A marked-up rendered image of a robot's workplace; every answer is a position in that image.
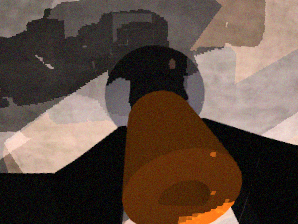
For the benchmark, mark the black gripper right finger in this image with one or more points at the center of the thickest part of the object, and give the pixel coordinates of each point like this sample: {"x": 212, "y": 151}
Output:
{"x": 269, "y": 191}

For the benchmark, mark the orange knob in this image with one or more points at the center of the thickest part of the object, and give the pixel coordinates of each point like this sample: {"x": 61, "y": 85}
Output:
{"x": 176, "y": 170}

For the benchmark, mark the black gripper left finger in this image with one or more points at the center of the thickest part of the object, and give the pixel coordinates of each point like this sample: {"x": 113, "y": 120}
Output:
{"x": 87, "y": 191}

